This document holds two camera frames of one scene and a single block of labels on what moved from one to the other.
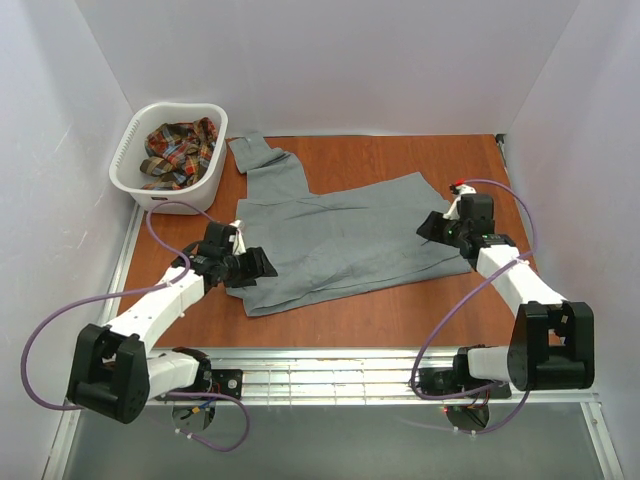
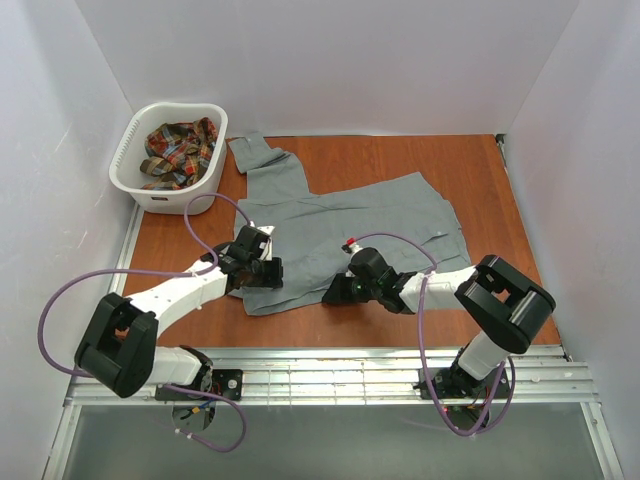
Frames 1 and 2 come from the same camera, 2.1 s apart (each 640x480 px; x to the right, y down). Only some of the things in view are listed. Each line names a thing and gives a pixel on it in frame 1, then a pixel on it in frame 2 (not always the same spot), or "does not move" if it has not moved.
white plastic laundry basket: (172, 152) does not move
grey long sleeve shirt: (345, 240) does not move
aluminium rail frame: (324, 375) does not move
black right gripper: (442, 228) to (342, 290)
